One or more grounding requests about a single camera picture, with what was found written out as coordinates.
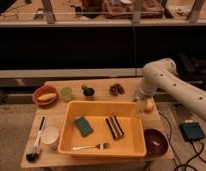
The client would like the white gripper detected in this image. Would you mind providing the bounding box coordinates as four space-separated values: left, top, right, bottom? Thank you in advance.
134 88 152 113

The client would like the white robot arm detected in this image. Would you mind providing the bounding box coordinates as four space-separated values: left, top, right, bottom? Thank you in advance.
135 58 206 122

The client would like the dark purple bowl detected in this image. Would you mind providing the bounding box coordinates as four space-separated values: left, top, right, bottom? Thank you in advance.
144 129 168 157

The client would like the orange bowl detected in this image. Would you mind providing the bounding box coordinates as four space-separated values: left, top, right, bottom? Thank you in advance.
32 85 58 106

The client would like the yellow lemon toy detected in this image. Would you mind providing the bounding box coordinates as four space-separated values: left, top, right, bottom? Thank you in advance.
145 101 154 113

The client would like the striped brown block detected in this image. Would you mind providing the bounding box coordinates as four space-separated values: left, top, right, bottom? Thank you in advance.
106 115 124 140

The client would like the yellow plastic tub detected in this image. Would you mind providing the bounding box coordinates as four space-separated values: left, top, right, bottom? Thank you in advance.
58 101 146 157

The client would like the small potted cactus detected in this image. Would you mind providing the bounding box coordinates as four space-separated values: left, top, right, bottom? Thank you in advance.
81 85 95 100

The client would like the black pedal box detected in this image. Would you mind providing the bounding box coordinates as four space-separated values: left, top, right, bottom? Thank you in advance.
179 122 205 141

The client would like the silver fork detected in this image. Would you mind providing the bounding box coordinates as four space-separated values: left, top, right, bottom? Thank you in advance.
73 143 109 150

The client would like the green sponge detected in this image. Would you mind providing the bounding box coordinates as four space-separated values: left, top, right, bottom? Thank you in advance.
75 116 93 137

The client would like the green cup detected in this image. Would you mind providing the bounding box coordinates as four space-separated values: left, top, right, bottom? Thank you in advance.
60 87 73 102

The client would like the yellow banana toy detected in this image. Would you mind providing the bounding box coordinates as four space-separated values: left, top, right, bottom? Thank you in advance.
37 93 57 101

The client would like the white cup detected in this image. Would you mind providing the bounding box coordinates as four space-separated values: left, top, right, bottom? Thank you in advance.
41 127 60 149

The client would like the black white dish brush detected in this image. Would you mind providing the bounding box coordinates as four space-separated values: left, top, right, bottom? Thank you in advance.
26 117 45 162

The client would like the black cable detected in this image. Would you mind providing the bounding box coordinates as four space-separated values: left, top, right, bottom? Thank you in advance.
158 111 206 171

